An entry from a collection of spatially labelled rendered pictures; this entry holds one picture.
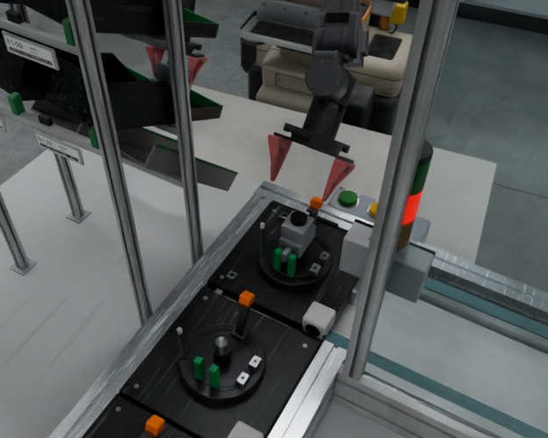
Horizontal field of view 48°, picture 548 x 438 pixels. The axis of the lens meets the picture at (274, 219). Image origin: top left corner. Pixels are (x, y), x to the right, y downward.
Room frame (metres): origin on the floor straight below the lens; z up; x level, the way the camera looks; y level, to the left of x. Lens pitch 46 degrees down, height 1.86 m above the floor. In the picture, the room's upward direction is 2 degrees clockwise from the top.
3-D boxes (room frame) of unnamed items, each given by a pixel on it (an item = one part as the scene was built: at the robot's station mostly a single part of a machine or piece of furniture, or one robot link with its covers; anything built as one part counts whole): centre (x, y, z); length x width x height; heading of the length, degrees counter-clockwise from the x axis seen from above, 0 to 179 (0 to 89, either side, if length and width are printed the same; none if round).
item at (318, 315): (0.62, -0.08, 0.97); 0.05 x 0.05 x 0.04; 63
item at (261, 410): (0.52, 0.07, 1.01); 0.24 x 0.24 x 0.13; 63
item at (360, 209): (0.90, -0.22, 0.93); 0.21 x 0.07 x 0.06; 63
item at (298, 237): (0.74, -0.04, 1.06); 0.08 x 0.04 x 0.07; 152
